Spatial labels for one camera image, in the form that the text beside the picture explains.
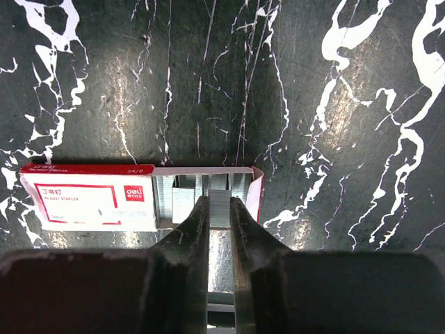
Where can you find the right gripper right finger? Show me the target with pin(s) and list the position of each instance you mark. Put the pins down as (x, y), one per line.
(280, 290)

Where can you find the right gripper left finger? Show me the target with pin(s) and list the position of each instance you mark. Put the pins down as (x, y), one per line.
(160, 289)

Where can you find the silver staple strip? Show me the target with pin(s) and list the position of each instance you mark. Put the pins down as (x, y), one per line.
(183, 202)
(219, 208)

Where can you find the black marble pattern mat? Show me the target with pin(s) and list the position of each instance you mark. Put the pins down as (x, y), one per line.
(339, 103)

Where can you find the white staple box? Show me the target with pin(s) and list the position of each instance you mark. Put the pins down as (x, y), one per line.
(123, 197)

